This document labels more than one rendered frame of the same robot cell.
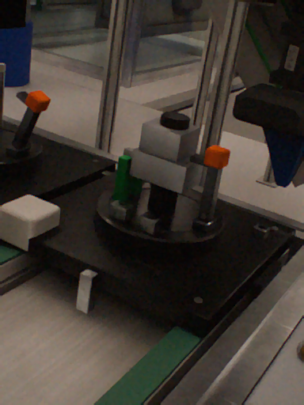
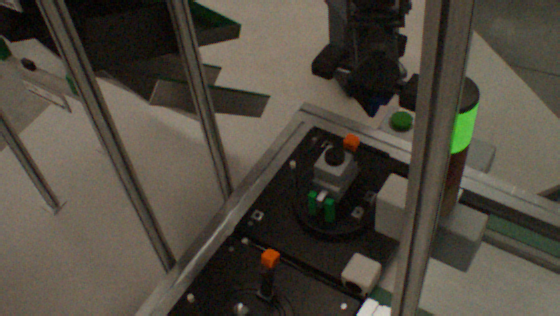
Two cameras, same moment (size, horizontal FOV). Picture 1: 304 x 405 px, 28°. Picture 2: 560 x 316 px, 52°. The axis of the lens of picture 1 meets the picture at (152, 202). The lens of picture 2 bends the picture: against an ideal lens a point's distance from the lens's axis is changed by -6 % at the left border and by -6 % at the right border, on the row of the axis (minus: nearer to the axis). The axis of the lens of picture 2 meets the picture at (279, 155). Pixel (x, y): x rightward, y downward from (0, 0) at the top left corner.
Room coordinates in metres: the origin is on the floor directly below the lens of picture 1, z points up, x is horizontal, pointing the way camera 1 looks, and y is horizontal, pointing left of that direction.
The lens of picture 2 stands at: (0.55, 0.55, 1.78)
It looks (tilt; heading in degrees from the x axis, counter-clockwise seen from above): 50 degrees down; 282
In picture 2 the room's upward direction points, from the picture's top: 8 degrees counter-clockwise
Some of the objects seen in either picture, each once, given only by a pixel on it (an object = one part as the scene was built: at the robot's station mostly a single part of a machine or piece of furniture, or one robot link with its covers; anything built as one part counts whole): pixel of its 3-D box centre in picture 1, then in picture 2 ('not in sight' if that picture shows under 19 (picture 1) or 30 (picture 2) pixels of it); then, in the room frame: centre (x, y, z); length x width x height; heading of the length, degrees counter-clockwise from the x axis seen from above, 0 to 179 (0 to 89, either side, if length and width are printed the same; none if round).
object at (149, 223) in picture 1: (149, 223); (369, 198); (0.54, 0.00, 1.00); 0.02 x 0.01 x 0.02; 63
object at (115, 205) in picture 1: (121, 210); (358, 214); (0.56, 0.03, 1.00); 0.02 x 0.01 x 0.02; 63
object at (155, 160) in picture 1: (161, 145); (331, 173); (0.60, 0.00, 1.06); 0.08 x 0.04 x 0.07; 64
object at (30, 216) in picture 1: (28, 223); (360, 275); (0.55, 0.12, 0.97); 0.05 x 0.05 x 0.04; 63
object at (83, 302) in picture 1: (87, 291); not in sight; (0.48, 0.05, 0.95); 0.01 x 0.01 x 0.04; 63
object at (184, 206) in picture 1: (159, 217); (336, 199); (0.59, -0.01, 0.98); 0.14 x 0.14 x 0.02
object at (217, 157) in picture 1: (204, 181); (349, 157); (0.58, -0.05, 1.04); 0.04 x 0.02 x 0.08; 63
